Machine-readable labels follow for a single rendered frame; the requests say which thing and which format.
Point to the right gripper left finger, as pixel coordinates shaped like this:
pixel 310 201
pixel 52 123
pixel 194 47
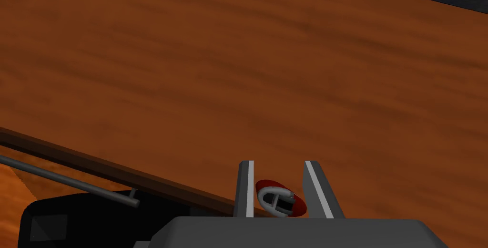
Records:
pixel 244 190

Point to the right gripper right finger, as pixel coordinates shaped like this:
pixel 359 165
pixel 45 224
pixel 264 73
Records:
pixel 319 194

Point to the brown wooden cupboard door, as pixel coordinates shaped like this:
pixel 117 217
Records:
pixel 228 68

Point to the black appliance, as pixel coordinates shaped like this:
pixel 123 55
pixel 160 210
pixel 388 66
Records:
pixel 95 221

